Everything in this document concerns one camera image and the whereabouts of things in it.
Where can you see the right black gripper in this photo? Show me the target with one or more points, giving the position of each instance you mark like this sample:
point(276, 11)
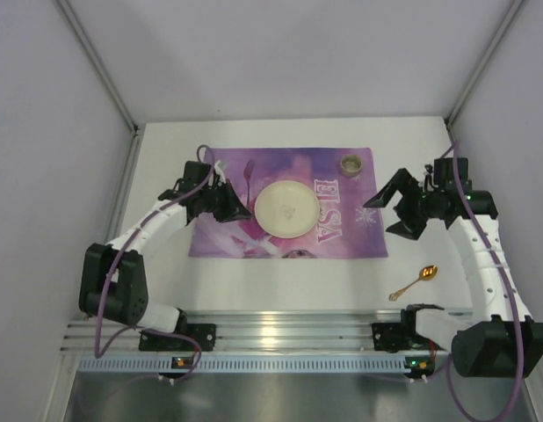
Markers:
point(410, 207)

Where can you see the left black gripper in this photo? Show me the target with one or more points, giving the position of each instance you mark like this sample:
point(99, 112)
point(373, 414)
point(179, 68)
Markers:
point(221, 201)

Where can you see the cream round plate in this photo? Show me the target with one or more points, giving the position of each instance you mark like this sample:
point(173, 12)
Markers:
point(287, 209)

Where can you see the small beige cup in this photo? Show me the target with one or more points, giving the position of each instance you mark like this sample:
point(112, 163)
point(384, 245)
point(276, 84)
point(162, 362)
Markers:
point(351, 165)

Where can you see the gold metal spoon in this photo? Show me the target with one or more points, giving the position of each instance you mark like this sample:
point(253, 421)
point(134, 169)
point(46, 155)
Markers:
point(426, 274)

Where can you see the purple princess placemat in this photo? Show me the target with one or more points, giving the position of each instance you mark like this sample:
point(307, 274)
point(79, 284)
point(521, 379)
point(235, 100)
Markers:
point(345, 229)

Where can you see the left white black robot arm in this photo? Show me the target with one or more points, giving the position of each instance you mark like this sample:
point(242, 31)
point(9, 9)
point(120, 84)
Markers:
point(114, 281)

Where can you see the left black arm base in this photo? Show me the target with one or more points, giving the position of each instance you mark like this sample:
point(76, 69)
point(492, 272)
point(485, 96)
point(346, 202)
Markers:
point(203, 334)

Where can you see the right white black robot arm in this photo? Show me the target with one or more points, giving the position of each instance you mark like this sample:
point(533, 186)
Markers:
point(503, 340)

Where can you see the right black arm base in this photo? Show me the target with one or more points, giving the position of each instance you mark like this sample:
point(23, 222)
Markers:
point(395, 337)

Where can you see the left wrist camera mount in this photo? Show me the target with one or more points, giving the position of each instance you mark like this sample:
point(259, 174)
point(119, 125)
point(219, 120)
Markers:
point(221, 169)

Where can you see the aluminium mounting rail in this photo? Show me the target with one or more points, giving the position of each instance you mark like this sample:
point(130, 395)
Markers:
point(347, 332)

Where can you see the slotted cable duct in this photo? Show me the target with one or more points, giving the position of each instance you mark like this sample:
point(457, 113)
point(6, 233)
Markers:
point(259, 364)

